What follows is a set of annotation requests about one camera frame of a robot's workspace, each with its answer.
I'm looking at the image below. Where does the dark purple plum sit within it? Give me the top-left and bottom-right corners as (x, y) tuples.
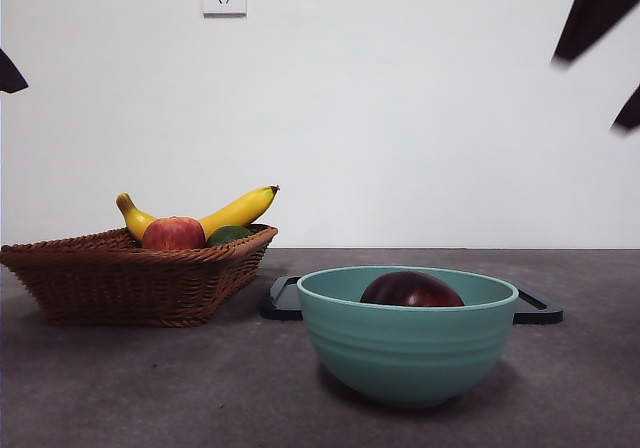
(359, 270), (465, 308)

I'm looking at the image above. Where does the teal ribbed bowl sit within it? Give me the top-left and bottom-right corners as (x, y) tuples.
(296, 265), (520, 409)

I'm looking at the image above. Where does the red apple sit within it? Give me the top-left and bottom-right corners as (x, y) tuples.
(141, 216), (207, 250)

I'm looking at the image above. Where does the brown wicker basket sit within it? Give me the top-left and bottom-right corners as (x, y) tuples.
(0, 224), (279, 328)

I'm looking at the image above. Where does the yellow banana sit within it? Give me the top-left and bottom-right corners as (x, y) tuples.
(115, 185), (280, 242)

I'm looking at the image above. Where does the green round fruit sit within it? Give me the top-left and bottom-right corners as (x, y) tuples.
(206, 225), (253, 248)

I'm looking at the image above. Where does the black rectangular tray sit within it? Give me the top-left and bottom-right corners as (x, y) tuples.
(258, 275), (565, 325)

